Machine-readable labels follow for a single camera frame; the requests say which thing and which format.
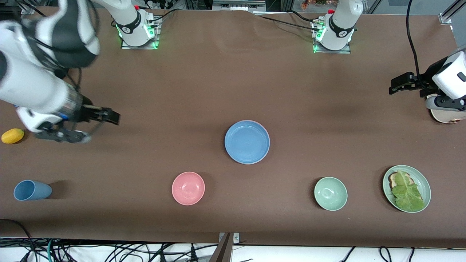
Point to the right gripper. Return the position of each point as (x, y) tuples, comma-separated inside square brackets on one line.
[(88, 112)]

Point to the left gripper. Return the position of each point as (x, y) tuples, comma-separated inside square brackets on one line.
[(425, 80)]

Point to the blue plate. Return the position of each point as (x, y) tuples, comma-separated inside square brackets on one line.
[(247, 142)]

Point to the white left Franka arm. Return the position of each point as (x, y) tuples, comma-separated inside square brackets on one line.
[(342, 22)]

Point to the cream toaster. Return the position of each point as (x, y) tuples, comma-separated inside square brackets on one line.
[(447, 117)]

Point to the yellow lemon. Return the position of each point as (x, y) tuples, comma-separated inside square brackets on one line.
[(12, 136)]

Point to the blue plastic cup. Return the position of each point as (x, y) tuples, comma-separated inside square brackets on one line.
[(32, 190)]

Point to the toasted bread slice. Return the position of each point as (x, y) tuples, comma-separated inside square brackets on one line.
[(391, 179)]

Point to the green plate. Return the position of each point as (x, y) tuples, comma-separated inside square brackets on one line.
[(422, 183)]

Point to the green lettuce leaf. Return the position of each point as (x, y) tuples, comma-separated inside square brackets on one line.
[(407, 194)]

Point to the pink bowl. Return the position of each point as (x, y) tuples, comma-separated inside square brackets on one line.
[(188, 188)]

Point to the brown table cover sheet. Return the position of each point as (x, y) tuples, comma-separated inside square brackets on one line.
[(218, 72)]

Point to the orange artificial flowers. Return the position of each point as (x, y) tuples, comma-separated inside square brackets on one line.
[(309, 4)]

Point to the green bowl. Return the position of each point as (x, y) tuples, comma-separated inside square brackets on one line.
[(330, 193)]

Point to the grey power strip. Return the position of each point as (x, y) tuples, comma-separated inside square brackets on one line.
[(236, 5)]

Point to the aluminium frame profile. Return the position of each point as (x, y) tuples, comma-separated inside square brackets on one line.
[(27, 10), (446, 17)]

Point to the dark camera stand pole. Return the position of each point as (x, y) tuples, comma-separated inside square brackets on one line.
[(224, 251)]

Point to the metal table clamp bracket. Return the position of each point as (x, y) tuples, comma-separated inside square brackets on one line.
[(236, 238)]

